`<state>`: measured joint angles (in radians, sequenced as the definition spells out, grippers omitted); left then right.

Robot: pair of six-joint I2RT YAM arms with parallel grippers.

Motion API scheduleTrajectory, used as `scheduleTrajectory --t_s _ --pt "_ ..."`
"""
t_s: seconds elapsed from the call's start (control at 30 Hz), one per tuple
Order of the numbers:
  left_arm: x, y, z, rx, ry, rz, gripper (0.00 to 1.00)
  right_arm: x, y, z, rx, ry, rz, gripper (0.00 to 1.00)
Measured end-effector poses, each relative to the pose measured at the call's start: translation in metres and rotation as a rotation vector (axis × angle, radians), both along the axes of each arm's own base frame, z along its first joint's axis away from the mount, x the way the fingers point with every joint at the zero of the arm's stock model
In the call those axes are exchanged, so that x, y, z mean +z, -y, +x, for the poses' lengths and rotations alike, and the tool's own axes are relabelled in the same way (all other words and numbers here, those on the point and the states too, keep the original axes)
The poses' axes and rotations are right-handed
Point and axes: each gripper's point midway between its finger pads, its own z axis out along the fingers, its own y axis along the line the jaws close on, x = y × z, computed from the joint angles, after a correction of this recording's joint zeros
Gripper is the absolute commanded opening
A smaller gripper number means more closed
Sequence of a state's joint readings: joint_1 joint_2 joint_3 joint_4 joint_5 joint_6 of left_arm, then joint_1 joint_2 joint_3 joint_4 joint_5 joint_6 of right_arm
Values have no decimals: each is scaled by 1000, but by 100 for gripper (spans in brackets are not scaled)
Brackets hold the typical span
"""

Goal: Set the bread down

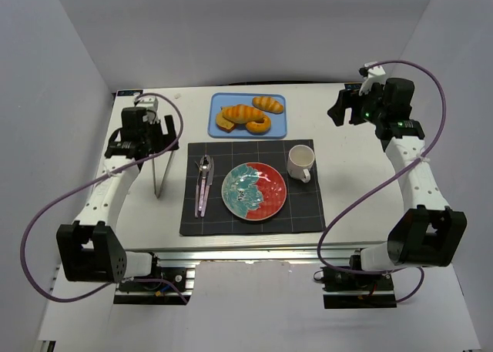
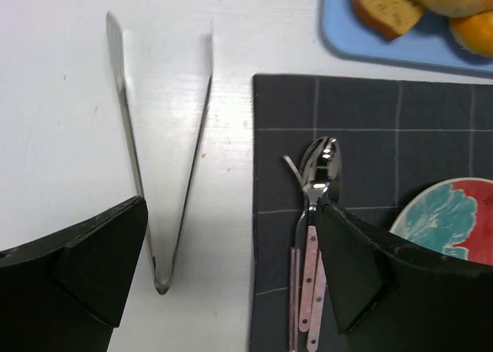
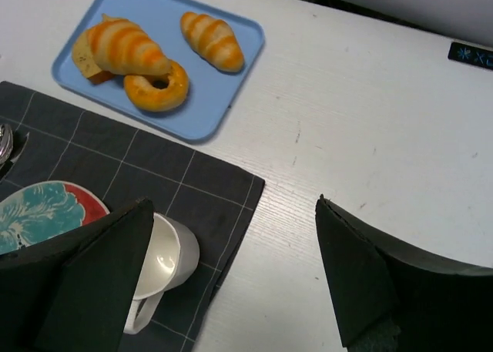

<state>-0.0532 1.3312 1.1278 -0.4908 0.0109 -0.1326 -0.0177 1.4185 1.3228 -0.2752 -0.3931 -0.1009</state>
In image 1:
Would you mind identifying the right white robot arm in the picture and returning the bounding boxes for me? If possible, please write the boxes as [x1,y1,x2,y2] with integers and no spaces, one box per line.
[327,78,467,273]

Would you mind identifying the large striped croissant bread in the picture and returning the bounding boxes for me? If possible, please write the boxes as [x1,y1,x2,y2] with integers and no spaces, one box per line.
[223,104,264,124]

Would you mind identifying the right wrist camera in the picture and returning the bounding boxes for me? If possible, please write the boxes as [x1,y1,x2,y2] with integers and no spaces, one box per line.
[359,62,387,96]

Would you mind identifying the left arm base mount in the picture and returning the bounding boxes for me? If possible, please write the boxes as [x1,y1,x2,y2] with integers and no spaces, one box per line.
[113,254,196,306]

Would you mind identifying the blue plastic tray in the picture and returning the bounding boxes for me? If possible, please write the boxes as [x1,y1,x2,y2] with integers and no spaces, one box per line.
[208,92,287,139]

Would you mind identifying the right blue table sticker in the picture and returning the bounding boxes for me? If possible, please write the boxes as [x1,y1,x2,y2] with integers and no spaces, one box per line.
[344,82,362,91]

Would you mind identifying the dark checked placemat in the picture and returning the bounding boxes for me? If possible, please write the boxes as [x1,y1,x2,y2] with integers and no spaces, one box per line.
[179,139,325,236]

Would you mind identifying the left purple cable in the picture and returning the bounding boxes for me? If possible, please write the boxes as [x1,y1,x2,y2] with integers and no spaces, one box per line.
[19,92,189,305]

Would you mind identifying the left blue table sticker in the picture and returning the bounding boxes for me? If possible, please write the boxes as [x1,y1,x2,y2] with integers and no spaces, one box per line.
[116,89,143,97]

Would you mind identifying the purple cable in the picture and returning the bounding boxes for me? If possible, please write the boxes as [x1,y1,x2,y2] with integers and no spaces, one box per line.
[19,92,189,305]
[314,60,447,305]

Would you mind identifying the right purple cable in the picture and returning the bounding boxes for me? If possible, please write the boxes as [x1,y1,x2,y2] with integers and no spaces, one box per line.
[314,60,447,305]

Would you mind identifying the brown bread slice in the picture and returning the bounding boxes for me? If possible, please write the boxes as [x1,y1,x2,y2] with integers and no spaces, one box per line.
[215,107,236,132]

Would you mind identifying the blue table sticker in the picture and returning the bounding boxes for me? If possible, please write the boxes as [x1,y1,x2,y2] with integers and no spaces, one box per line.
[116,89,143,97]
[344,82,362,91]

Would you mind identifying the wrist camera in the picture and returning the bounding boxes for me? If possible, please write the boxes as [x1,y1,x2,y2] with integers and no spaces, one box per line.
[359,62,387,96]
[134,96,159,124]

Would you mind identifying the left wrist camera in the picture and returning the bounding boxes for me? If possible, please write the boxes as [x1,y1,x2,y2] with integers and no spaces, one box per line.
[134,96,159,124]

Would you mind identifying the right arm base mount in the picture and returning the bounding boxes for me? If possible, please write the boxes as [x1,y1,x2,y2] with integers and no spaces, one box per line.
[313,267,397,310]

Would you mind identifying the red and teal plate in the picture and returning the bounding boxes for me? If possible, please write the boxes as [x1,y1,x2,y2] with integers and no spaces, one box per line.
[221,163,287,222]

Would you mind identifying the metal tongs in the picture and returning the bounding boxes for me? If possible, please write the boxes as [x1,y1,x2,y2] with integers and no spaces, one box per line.
[152,150,176,199]

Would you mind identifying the aluminium frame rail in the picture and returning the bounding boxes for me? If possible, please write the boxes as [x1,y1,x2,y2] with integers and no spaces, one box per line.
[49,242,390,291]

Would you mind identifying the orange donut bread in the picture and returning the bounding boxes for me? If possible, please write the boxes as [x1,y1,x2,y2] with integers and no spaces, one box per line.
[245,116,271,134]

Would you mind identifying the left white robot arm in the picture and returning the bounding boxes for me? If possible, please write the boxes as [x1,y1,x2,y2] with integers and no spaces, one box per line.
[56,106,178,283]

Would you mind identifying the white ceramic mug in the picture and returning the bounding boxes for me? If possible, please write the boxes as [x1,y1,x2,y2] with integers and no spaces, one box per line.
[287,145,315,183]

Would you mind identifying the small striped croissant bread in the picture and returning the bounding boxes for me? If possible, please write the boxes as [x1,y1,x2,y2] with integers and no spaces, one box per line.
[252,96,284,114]

